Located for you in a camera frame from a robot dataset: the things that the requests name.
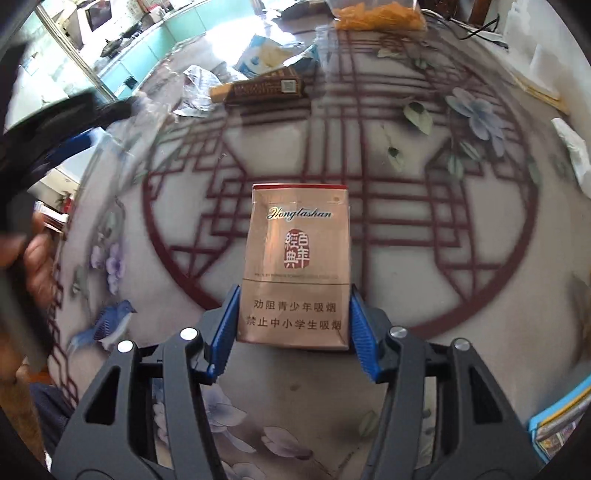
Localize clear zip bag with chips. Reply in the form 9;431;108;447
327;0;427;31

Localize dark brown cigarette carton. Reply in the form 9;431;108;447
209;67;304;106

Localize crumpled white paper bag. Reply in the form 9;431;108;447
173;65;222;118

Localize blue white snack wrapper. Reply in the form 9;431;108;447
233;35;320;79

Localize teal kitchen cabinets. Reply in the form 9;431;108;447
98;0;256;99

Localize black wok on stove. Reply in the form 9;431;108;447
100;38;123;58

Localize person's left hand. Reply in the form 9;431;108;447
1;212;54;309

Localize clear plastic water bottle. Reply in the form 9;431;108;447
111;92;172;157

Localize black power cable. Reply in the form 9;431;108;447
421;8;509;50

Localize white desk lamp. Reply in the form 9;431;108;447
503;1;569;114

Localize crumpled white tissue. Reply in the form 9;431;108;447
551;117;591;199

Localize tan Hongtashan cigarette pack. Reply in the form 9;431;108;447
236;183;352;351

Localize range hood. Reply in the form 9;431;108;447
76;0;112;46

